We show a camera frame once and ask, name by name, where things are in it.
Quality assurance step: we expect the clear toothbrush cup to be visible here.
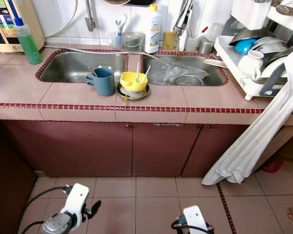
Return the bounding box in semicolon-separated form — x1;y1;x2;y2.
107;32;125;50

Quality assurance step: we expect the blue plastic mug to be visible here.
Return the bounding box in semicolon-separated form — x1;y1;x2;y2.
86;67;116;97

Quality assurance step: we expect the red floor slipper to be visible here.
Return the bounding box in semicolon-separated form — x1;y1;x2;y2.
260;159;285;174

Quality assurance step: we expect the clear plastic bag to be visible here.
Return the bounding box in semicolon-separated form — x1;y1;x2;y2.
147;58;208;86

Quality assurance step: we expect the thick white hose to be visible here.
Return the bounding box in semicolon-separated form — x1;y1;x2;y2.
44;0;79;39

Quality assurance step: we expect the white ceramic jug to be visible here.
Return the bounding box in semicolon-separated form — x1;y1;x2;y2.
237;50;265;80

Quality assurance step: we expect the white bottle yellow cap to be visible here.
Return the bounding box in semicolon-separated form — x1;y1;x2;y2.
144;4;163;54

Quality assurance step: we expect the beige water ionizer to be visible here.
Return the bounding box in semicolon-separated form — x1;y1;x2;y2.
0;0;45;53

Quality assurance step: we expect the white dish rack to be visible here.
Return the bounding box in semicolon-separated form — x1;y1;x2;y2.
214;0;293;101

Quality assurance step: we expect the green dish soap bottle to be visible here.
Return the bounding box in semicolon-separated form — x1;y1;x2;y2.
14;18;42;66

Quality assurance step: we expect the yellow sponge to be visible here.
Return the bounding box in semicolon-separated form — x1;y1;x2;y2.
163;32;176;50

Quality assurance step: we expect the blue bowl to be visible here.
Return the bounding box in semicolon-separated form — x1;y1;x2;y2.
234;38;258;56

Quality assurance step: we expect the hanging steel pan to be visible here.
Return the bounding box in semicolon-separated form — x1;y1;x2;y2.
102;0;154;7

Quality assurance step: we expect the clear measuring jug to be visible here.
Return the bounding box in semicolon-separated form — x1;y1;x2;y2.
122;32;146;53

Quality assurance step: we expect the steel strainer bowl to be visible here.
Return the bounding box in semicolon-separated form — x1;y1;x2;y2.
172;74;205;87

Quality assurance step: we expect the small white bowl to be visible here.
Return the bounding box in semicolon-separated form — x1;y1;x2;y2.
122;87;145;97

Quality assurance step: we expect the white hanging cloth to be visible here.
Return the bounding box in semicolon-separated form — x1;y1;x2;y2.
202;45;293;186

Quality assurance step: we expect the white toothpaste tube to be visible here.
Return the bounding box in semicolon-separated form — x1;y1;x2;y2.
120;15;128;35

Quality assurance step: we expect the white utensil holder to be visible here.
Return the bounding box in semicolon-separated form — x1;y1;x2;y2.
231;0;272;31

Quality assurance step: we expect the small steel cup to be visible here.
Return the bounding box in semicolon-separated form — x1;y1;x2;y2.
197;38;215;55

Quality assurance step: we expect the blue toothbrush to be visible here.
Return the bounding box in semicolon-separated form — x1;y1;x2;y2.
116;19;124;37

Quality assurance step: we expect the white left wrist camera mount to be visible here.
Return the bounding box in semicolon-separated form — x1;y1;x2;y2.
60;183;90;230

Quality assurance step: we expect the yellow plastic bowl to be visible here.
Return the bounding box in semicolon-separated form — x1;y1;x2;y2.
120;72;148;93

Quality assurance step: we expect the dark brown side cabinet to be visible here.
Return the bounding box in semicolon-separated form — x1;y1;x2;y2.
0;119;38;234

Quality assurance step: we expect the grey ceramic bowl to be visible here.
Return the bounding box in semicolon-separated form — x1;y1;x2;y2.
251;37;289;55

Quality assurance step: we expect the round steel dish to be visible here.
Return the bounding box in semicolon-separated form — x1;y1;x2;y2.
116;81;151;102

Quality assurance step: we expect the white plate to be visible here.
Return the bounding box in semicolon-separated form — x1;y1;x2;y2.
261;55;289;78

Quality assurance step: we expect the large steel bowl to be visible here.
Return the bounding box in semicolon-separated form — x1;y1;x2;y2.
229;27;274;47

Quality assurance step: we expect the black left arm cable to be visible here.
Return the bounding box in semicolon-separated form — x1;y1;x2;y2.
16;184;73;234

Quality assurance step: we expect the white plastic ladle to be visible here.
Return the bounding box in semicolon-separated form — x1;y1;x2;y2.
204;58;231;68

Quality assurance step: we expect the maroon cabinet door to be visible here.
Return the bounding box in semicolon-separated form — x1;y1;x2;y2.
0;121;133;178
181;124;254;179
131;123;206;178

